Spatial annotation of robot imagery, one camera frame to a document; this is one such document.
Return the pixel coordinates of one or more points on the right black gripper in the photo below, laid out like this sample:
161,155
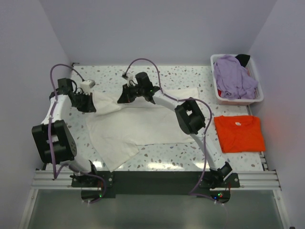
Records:
126,97

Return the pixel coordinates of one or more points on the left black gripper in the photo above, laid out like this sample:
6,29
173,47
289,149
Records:
89,107

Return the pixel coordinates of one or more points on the white t shirt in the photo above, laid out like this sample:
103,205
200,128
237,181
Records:
116,130

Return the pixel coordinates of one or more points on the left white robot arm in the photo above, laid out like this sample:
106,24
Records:
54,141

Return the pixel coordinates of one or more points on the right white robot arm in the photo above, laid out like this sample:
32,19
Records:
191,121

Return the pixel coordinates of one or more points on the lilac t shirt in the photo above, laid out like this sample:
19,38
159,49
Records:
233,79

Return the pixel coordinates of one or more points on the white laundry basket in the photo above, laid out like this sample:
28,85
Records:
251,68

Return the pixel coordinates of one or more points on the folded orange t shirt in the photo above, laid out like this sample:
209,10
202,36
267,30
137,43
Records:
238,134

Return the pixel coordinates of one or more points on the black garment in basket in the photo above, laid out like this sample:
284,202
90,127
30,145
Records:
243,59

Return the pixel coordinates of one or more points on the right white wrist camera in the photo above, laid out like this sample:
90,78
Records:
129,78

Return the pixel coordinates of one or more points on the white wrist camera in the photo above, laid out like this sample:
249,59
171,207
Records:
87,86
129,78

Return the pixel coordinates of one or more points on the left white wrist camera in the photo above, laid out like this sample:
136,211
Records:
87,86

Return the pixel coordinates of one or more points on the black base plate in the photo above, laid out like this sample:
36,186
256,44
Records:
101,191

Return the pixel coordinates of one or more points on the aluminium rail frame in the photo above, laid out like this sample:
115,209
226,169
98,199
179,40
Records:
250,180

